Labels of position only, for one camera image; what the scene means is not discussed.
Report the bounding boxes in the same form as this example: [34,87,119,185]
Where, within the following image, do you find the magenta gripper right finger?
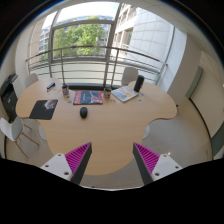
[133,143,182,185]

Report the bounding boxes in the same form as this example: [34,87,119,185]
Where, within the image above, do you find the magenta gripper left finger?
[41,143,92,185]

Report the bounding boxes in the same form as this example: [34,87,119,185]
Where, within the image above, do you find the black computer mouse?
[80,107,88,119]

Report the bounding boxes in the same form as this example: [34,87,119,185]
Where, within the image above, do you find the black mouse pad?
[29,99,58,120]

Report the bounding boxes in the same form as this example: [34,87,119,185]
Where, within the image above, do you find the wooden curved table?
[16,78,177,175]

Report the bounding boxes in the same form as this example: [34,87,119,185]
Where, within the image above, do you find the white chair left front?
[0,117,38,153]

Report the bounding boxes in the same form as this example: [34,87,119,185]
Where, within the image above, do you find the white chair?
[121,67,138,85]
[25,73,39,88]
[0,117,38,153]

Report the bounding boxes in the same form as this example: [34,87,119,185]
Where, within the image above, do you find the red and blue book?
[73,90,103,105]

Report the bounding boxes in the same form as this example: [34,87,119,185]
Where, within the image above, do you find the small jar left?
[62,84,69,96]

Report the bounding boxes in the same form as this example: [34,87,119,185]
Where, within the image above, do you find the light blue magazine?
[112,86,138,102]

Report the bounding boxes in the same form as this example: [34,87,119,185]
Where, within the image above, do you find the small potted plant cup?
[104,87,112,98]

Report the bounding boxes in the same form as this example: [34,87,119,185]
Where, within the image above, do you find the dark small box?
[47,82,55,92]

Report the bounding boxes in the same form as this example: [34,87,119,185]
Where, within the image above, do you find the black cylindrical speaker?
[134,75,145,92]

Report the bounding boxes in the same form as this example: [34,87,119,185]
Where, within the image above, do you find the black printer cabinet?
[0,74,18,121]

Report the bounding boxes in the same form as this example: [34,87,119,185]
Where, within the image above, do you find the white chair far right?
[121,67,138,85]

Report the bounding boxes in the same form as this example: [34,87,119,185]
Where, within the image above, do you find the white chair far left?
[25,73,39,88]

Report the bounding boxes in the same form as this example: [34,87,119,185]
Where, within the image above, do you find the metal balcony railing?
[26,46,167,87]

